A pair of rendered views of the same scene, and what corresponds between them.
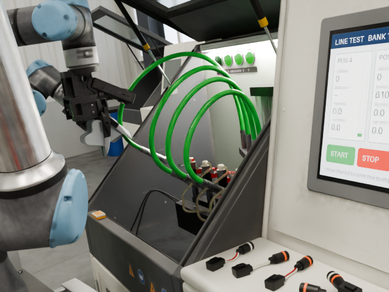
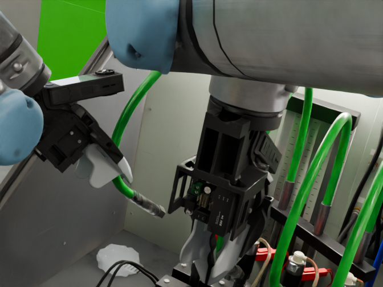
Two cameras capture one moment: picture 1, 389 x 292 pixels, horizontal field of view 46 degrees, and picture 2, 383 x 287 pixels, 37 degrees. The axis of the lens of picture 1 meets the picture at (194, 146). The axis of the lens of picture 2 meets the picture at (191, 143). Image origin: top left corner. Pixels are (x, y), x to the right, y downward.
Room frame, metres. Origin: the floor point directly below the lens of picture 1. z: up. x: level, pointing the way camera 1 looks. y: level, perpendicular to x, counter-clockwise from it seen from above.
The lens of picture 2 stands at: (0.68, 0.58, 1.57)
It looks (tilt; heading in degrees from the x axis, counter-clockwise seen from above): 21 degrees down; 323
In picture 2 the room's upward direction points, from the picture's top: 12 degrees clockwise
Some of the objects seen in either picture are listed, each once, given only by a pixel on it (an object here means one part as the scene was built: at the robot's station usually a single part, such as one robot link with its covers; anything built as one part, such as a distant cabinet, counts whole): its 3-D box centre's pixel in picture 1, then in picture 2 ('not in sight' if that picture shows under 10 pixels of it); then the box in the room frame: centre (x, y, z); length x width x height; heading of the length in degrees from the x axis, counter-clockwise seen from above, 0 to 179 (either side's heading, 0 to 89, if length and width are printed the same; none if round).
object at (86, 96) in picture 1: (84, 94); (229, 163); (1.07, 0.23, 1.36); 0.09 x 0.08 x 0.12; 119
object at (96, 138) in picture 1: (96, 139); (222, 259); (1.05, 0.22, 1.25); 0.06 x 0.03 x 0.09; 119
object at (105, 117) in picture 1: (102, 119); (244, 217); (1.06, 0.20, 1.29); 0.05 x 0.02 x 0.09; 29
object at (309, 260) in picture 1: (290, 272); not in sight; (0.79, -0.14, 0.99); 0.12 x 0.02 x 0.02; 129
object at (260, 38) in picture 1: (249, 40); not in sight; (1.46, -0.21, 1.43); 0.54 x 0.03 x 0.02; 29
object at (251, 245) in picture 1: (231, 255); not in sight; (0.90, -0.04, 0.99); 0.12 x 0.02 x 0.02; 127
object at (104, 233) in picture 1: (130, 261); not in sight; (1.21, 0.22, 0.87); 0.62 x 0.04 x 0.16; 29
